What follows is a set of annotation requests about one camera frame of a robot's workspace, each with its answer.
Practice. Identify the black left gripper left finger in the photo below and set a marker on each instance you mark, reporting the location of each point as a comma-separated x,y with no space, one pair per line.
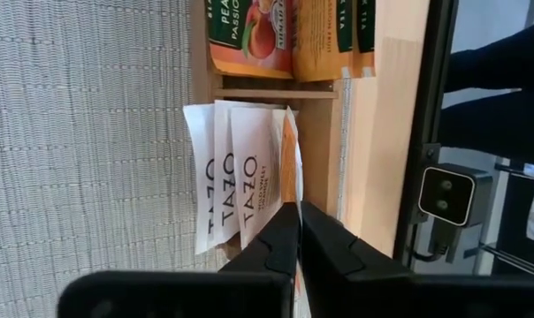
280,247

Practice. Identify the grey depth camera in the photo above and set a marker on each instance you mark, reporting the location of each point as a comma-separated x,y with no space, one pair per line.
448,196

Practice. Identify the black metal stand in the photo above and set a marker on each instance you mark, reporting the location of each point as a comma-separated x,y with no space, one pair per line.
519,212

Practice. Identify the person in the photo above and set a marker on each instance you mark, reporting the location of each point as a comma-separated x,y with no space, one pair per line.
505,123

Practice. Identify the white orange Tazo tea packet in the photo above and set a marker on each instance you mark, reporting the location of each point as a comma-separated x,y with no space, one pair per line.
200,146
258,132
223,132

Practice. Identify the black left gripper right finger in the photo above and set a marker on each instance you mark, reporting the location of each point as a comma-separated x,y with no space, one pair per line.
342,278

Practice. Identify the grey woven placemat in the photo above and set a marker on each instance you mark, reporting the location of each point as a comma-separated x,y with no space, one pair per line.
94,154

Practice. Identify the brown wooden tea box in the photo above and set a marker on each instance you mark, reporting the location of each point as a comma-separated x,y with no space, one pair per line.
320,168

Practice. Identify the black aluminium table frame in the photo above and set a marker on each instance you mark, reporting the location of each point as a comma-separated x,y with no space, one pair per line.
430,88

